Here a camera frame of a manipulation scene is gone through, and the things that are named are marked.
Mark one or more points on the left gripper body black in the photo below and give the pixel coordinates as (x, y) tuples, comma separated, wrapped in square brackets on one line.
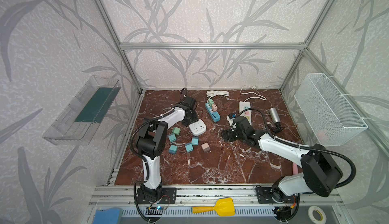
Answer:
[(189, 117)]

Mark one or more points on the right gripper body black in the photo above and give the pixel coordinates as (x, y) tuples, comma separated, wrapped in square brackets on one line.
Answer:
[(230, 134)]

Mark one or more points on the pink plug adapter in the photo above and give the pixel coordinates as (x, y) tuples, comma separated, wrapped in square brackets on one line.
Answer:
[(206, 148), (214, 107)]

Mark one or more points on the white square power strip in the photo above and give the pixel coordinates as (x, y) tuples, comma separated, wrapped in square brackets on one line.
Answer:
[(198, 128)]

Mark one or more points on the blue power strip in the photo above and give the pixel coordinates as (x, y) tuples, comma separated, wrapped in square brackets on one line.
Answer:
[(210, 94)]

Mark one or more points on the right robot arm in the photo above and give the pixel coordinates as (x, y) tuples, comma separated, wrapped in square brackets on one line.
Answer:
[(322, 170)]

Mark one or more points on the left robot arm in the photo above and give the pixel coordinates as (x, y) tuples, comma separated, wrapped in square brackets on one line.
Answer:
[(149, 140)]

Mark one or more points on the teal plug adapter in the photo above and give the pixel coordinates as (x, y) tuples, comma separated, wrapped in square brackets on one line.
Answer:
[(172, 138), (173, 149), (189, 147), (195, 141)]

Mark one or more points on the teal plug adapter lower centre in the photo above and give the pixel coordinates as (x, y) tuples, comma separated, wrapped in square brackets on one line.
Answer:
[(189, 147)]

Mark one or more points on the teal plug adapter lower left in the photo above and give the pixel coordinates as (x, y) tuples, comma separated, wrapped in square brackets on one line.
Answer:
[(173, 149)]

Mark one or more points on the white long power strip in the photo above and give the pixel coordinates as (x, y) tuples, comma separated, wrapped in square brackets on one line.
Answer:
[(243, 105)]

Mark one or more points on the silver hair dryer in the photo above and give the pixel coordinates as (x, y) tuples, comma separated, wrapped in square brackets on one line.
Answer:
[(275, 116)]

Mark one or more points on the purple pink toy rake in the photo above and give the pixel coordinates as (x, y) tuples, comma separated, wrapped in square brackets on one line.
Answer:
[(295, 169)]

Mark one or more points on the yellow toy shovel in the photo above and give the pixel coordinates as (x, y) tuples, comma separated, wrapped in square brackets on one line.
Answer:
[(224, 208)]

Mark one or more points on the white tape roll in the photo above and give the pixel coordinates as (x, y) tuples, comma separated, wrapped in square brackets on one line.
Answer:
[(317, 215)]

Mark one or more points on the blue sponge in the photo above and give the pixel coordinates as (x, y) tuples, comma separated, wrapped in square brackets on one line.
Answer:
[(108, 216)]

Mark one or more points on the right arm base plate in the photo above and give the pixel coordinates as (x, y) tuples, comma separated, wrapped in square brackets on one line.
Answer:
[(269, 195)]

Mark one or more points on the aluminium frame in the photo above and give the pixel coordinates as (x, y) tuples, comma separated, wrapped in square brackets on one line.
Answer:
[(274, 44)]

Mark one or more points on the white wire basket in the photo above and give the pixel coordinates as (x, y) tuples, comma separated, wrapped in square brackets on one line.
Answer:
[(332, 118)]

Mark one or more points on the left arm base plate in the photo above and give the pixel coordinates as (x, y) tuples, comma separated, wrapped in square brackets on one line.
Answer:
[(168, 196)]

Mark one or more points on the clear plastic wall shelf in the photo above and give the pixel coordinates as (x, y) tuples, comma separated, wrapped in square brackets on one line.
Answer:
[(80, 120)]

